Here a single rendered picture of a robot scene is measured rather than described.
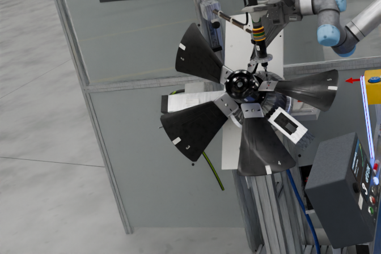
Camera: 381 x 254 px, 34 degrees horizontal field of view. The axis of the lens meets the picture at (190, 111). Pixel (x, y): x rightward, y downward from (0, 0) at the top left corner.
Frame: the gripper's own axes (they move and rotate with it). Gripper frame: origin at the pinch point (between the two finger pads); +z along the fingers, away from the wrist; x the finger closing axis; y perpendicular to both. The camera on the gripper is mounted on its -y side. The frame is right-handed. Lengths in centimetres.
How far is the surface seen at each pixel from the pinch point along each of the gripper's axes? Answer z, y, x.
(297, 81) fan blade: -14.0, 31.8, 2.0
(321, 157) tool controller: -34, 27, -68
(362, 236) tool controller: -45, 41, -83
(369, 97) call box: -37, 48, 21
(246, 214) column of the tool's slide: 38, 126, 55
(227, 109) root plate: 14.1, 38.7, -3.9
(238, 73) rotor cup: 7.1, 24.7, -2.2
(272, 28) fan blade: -5.2, 12.9, 12.2
